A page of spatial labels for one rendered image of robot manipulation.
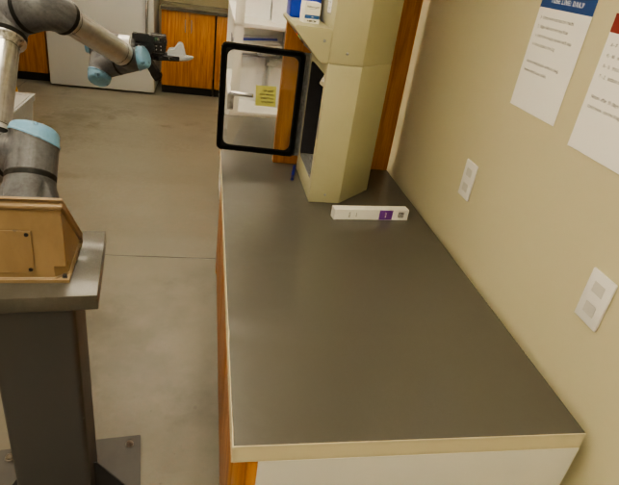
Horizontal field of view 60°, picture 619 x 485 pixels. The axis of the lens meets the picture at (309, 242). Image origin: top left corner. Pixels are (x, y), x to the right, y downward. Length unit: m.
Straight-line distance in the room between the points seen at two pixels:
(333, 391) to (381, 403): 0.10
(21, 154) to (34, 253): 0.24
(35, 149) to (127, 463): 1.21
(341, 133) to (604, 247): 0.92
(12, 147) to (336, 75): 0.94
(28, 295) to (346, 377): 0.74
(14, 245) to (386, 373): 0.87
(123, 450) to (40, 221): 1.13
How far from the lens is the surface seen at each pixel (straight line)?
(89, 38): 1.78
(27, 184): 1.39
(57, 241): 1.34
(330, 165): 1.84
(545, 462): 1.27
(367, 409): 1.09
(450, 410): 1.15
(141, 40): 2.07
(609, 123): 1.25
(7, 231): 1.35
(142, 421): 2.32
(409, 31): 2.19
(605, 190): 1.24
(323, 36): 1.72
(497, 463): 1.21
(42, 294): 1.36
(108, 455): 2.21
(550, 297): 1.36
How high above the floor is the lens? 1.70
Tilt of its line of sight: 28 degrees down
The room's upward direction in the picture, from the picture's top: 9 degrees clockwise
